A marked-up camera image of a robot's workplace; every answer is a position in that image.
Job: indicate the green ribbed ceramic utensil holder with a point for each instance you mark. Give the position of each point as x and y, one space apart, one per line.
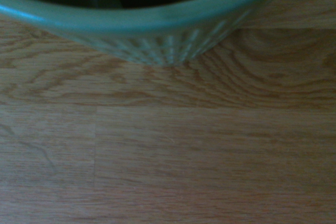
147 22

